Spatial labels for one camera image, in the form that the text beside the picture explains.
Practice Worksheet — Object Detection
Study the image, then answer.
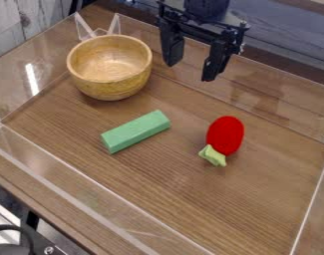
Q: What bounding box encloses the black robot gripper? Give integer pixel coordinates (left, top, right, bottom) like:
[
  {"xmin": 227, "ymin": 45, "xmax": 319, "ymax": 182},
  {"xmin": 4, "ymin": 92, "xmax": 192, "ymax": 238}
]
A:
[{"xmin": 158, "ymin": 0, "xmax": 250, "ymax": 82}]

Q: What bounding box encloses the black cable lower left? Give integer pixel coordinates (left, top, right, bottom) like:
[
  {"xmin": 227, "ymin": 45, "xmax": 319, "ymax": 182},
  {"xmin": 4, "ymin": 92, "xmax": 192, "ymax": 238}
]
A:
[{"xmin": 0, "ymin": 224, "xmax": 36, "ymax": 255}]

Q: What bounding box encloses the green rectangular block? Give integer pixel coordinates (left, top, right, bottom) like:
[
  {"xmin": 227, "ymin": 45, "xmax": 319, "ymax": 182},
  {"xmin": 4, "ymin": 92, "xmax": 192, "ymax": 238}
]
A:
[{"xmin": 100, "ymin": 110, "xmax": 170, "ymax": 154}]

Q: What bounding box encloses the wooden bowl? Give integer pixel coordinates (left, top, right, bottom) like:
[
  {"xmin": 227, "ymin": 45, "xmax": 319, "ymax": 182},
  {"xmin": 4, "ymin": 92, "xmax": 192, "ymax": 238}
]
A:
[{"xmin": 65, "ymin": 35, "xmax": 152, "ymax": 101}]

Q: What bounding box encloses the black metal table frame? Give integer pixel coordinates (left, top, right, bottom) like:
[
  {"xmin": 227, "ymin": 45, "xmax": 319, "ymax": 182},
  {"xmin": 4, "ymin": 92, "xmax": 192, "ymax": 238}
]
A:
[{"xmin": 20, "ymin": 211, "xmax": 68, "ymax": 255}]

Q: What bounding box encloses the red plush radish toy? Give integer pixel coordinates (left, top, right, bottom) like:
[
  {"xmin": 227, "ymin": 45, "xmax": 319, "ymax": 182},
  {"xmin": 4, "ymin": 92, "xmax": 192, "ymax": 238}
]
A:
[{"xmin": 198, "ymin": 116, "xmax": 243, "ymax": 166}]

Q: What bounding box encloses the clear acrylic tray enclosure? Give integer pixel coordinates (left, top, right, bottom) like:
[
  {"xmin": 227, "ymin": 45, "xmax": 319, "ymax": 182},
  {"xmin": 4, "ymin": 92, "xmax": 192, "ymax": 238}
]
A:
[{"xmin": 0, "ymin": 20, "xmax": 324, "ymax": 255}]

